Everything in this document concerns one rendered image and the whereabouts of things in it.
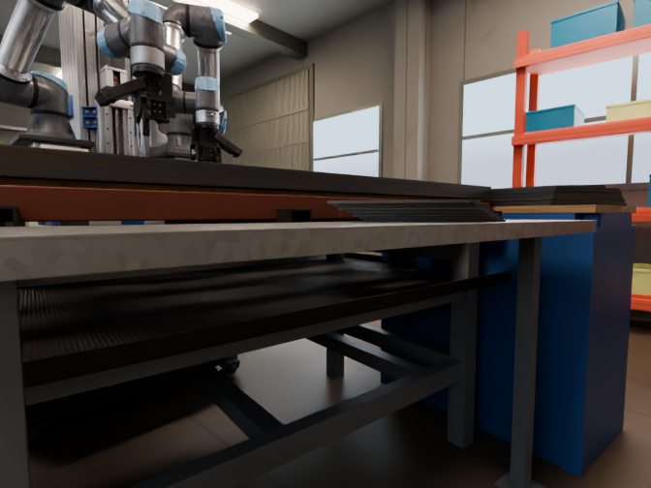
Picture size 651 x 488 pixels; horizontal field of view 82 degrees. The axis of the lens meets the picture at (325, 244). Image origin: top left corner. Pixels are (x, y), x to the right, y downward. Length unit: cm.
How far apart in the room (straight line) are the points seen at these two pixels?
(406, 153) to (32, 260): 407
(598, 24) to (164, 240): 325
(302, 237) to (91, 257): 19
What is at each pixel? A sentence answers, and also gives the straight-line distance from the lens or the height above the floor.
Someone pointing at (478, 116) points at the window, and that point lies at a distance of 423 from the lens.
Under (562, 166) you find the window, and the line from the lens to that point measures 392.
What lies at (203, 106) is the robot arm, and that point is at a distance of 137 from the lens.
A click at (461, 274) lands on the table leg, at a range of 129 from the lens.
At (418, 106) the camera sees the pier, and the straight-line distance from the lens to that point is 429.
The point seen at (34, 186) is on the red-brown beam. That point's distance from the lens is 65.
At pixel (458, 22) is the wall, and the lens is 466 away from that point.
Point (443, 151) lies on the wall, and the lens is 434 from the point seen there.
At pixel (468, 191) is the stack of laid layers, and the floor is 84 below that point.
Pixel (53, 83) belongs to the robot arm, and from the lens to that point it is 176.
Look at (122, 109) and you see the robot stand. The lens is 193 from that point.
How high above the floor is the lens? 76
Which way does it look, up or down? 4 degrees down
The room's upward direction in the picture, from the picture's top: straight up
